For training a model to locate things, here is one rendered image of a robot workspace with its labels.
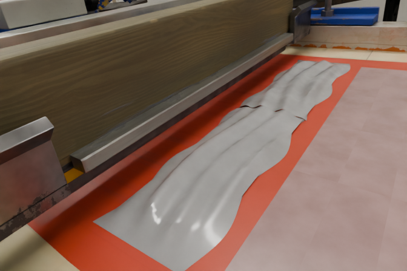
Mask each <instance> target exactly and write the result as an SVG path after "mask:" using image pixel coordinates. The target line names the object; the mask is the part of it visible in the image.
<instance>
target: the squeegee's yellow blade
mask: <svg viewBox="0 0 407 271"><path fill-rule="evenodd" d="M82 174H83V172H81V171H78V170H77V169H75V168H72V169H71V170H69V171H67V172H66V173H64V175H65V178H66V181H67V184H68V183H69V182H71V181H72V180H74V179H76V178H77V177H79V176H80V175H82Z"/></svg>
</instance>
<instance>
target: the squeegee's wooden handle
mask: <svg viewBox="0 0 407 271"><path fill-rule="evenodd" d="M292 12H293V0H202V1H197V2H193V3H190V4H185V5H180V6H177V7H172V8H168V9H165V10H160V11H155V12H152V13H147V14H144V15H139V16H135V17H132V18H126V19H122V20H119V21H114V22H109V23H106V24H102V25H97V26H94V27H89V28H85V29H81V30H76V31H72V32H69V33H64V34H59V35H56V36H52V37H48V38H43V39H39V40H36V41H31V42H26V43H23V44H18V45H14V46H11V47H6V48H1V49H0V136H1V135H3V134H5V133H8V132H10V131H12V130H14V129H17V128H19V127H22V126H24V125H26V124H28V123H31V122H33V121H35V120H38V119H40V118H42V117H47V118H48V119H49V121H50V122H51V124H52V125H53V126H54V130H53V134H52V137H51V142H52V144H53V147H54V149H55V152H56V155H57V156H58V160H59V162H60V165H61V168H62V170H63V173H66V172H67V171H69V170H71V169H72V168H74V166H73V163H72V161H71V158H70V156H69V155H70V154H72V153H73V152H75V151H77V150H78V149H81V148H82V147H84V146H86V145H87V144H89V143H91V142H93V141H95V140H96V139H98V138H100V137H102V136H104V135H105V134H107V133H109V132H110V131H112V130H114V129H116V128H118V127H119V126H121V125H123V124H124V123H127V122H128V121H130V120H132V119H133V118H135V117H137V116H139V115H141V114H142V113H144V112H146V111H148V110H149V109H151V108H153V107H155V106H156V105H158V104H160V103H162V102H164V101H165V100H167V99H169V98H171V97H173V96H174V95H176V94H178V93H179V92H181V91H183V90H185V89H187V88H188V87H190V86H192V85H194V84H195V83H197V82H199V81H201V80H202V79H204V78H206V77H208V76H210V75H211V74H213V73H215V72H217V71H219V70H220V69H222V68H224V67H225V66H227V65H229V64H231V63H233V62H234V61H236V60H238V59H240V58H241V57H243V56H245V55H247V54H248V53H250V52H252V51H254V50H256V49H257V48H259V47H261V46H263V45H265V44H266V43H268V42H270V41H271V40H273V39H275V38H277V37H279V36H280V35H282V34H284V33H290V14H291V13H292Z"/></svg>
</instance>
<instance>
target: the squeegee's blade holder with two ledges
mask: <svg viewBox="0 0 407 271"><path fill-rule="evenodd" d="M291 41H293V33H284V34H282V35H280V36H279V37H277V38H275V39H273V40H271V41H270V42H268V43H266V44H265V45H263V46H261V47H259V48H257V49H256V50H254V51H252V52H250V53H248V54H247V55H245V56H243V57H241V58H240V59H238V60H236V61H234V62H233V63H231V64H229V65H227V66H225V67H224V68H222V69H220V70H219V71H217V72H215V73H213V74H211V75H210V76H208V77H206V78H204V79H202V80H201V81H199V82H197V83H195V84H194V85H192V86H190V87H188V88H187V89H185V90H183V91H181V92H179V93H178V94H176V95H174V96H173V97H171V98H169V99H167V100H165V101H164V102H162V103H160V104H158V105H156V106H155V107H153V108H151V109H149V110H148V111H146V112H144V113H142V114H141V115H139V116H137V117H135V118H133V119H132V120H130V121H128V122H127V123H124V124H123V125H121V126H119V127H118V128H116V129H114V130H112V131H110V132H109V133H107V134H105V135H103V136H102V137H100V138H98V139H96V140H95V141H93V142H91V143H89V144H87V145H86V146H84V147H82V148H81V149H78V150H77V151H75V152H73V153H72V154H70V155H69V156H70V158H71V161H72V163H73V166H74V168H75V169H77V170H78V171H81V172H83V173H88V172H90V171H91V170H93V169H94V168H96V167H98V166H99V165H101V164H102V163H103V162H106V161H107V160H108V159H110V158H112V157H113V156H114V155H116V154H118V153H119V152H121V151H122V150H124V149H125V148H127V147H129V146H130V145H132V144H133V143H135V142H136V141H138V140H139V139H141V138H142V137H144V136H146V135H147V134H149V133H150V132H152V131H154V130H155V129H156V128H158V127H160V126H161V125H163V124H164V123H166V122H167V121H169V120H170V119H172V118H173V117H175V116H177V115H178V114H180V113H181V112H183V111H185V110H186V109H187V108H189V107H191V106H192V105H194V104H195V103H197V102H198V101H200V100H202V99H203V98H204V97H206V96H207V95H209V94H211V93H212V92H214V91H216V90H217V89H218V88H220V87H222V86H223V85H225V84H226V83H228V82H229V81H231V80H233V79H234V78H235V77H237V76H239V75H240V74H242V73H243V72H245V71H246V70H248V69H250V68H251V67H253V66H254V65H255V64H257V63H259V62H260V61H262V60H264V59H265V58H266V57H268V56H270V55H271V54H273V53H274V52H276V51H277V50H279V49H281V48H282V47H284V46H285V45H287V44H288V43H290V42H291Z"/></svg>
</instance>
